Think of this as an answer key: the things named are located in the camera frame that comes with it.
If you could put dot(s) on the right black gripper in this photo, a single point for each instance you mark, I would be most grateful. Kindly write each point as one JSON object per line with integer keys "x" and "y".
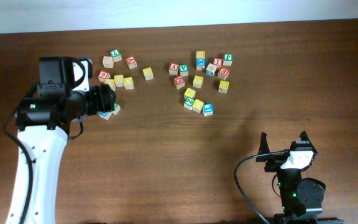
{"x": 275, "y": 162}

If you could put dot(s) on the yellow S block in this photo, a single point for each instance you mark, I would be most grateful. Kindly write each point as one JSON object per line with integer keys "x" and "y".
{"x": 198, "y": 81}

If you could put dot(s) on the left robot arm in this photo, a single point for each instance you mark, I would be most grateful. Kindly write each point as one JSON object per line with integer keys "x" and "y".
{"x": 43, "y": 119}

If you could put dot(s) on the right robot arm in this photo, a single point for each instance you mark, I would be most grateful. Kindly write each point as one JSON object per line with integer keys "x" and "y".
{"x": 301, "y": 198}

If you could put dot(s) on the blue S letter block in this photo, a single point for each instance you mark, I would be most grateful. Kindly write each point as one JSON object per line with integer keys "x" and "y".
{"x": 88, "y": 66}

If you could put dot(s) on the red 6 number block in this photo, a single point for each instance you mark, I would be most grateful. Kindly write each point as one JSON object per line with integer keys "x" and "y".
{"x": 103, "y": 76}

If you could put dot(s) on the plain wooden block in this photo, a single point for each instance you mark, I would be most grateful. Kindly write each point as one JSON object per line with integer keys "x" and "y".
{"x": 108, "y": 62}

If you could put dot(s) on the yellow block left cluster front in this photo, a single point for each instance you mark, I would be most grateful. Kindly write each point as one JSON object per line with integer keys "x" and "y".
{"x": 111, "y": 83}

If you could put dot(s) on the yellow block cluster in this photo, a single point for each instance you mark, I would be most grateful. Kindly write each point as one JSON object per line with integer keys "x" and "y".
{"x": 111, "y": 83}
{"x": 200, "y": 54}
{"x": 119, "y": 80}
{"x": 128, "y": 83}

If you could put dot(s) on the green L letter block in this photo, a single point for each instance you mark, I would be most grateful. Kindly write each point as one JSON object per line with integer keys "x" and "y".
{"x": 116, "y": 55}

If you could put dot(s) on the yellow block left cluster middle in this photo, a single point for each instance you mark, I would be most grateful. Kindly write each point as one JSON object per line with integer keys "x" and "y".
{"x": 119, "y": 80}

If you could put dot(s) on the blue P letter block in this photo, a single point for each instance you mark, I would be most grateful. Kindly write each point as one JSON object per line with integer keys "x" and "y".
{"x": 105, "y": 115}

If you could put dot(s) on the green N letter block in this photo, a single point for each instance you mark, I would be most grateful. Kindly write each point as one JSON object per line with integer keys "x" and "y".
{"x": 116, "y": 109}

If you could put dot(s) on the yellow block left cluster right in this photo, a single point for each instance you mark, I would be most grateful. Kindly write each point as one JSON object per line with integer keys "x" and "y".
{"x": 128, "y": 83}

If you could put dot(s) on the red A letter block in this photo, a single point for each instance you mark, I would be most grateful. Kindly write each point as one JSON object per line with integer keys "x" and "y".
{"x": 131, "y": 62}

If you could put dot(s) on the yellow block far right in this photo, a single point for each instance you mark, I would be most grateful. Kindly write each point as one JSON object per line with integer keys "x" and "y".
{"x": 223, "y": 86}

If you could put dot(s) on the blue 1 number block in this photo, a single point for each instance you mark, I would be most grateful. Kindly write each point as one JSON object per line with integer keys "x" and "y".
{"x": 208, "y": 109}

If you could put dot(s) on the red E letter block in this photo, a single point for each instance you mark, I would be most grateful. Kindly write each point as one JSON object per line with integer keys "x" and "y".
{"x": 223, "y": 73}

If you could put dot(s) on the yellow lone block centre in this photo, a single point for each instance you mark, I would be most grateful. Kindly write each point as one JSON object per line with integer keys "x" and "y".
{"x": 148, "y": 73}

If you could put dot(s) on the yellow block beside Z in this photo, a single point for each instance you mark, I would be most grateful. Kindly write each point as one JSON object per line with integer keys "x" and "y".
{"x": 197, "y": 105}

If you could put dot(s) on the green J letter block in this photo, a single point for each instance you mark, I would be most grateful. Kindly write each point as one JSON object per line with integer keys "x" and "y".
{"x": 227, "y": 59}

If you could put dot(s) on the green Z letter block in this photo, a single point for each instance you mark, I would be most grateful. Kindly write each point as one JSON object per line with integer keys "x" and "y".
{"x": 188, "y": 104}

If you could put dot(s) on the blue edged wooden block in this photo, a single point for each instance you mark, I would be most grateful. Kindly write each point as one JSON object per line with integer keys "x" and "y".
{"x": 210, "y": 70}

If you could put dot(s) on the red I letter block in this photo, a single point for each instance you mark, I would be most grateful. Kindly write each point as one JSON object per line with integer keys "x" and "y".
{"x": 218, "y": 62}

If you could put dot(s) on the blue X letter block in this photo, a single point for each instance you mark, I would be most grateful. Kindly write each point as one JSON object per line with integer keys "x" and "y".
{"x": 200, "y": 63}

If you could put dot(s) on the red Y letter block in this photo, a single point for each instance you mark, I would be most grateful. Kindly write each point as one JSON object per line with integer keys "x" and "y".
{"x": 173, "y": 69}

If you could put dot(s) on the red Q letter block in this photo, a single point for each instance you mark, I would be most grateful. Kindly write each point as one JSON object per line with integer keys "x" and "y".
{"x": 179, "y": 82}

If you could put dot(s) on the yellow block top right cluster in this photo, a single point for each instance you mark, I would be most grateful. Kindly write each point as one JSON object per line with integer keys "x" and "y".
{"x": 200, "y": 54}

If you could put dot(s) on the green V letter block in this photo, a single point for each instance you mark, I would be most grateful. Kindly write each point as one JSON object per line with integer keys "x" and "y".
{"x": 184, "y": 70}

